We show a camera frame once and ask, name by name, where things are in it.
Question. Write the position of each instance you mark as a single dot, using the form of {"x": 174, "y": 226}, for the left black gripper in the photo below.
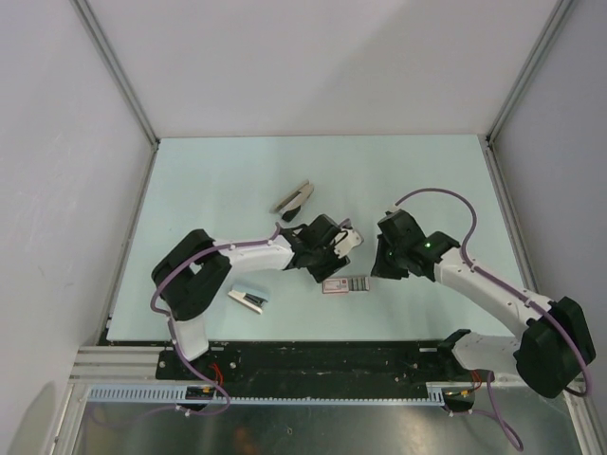
{"x": 334, "y": 264}

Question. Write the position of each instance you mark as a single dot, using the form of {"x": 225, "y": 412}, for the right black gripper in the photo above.
{"x": 380, "y": 268}

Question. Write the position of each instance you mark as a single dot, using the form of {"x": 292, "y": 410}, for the staple box with tray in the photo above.
{"x": 346, "y": 285}

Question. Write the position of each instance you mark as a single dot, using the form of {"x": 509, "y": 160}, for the beige black stapler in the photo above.
{"x": 290, "y": 206}

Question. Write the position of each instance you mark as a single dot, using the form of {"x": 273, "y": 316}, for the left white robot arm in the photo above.
{"x": 190, "y": 276}

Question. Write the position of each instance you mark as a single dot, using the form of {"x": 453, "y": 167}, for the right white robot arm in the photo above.
{"x": 549, "y": 343}

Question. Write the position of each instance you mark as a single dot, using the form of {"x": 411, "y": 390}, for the blue white stapler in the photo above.
{"x": 252, "y": 297}

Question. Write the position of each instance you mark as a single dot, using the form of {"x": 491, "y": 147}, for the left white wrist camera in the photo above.
{"x": 346, "y": 241}

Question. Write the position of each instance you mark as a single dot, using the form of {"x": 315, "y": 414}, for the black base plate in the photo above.
{"x": 425, "y": 360}

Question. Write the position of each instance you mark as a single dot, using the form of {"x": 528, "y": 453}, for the aluminium frame rail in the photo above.
{"x": 120, "y": 364}

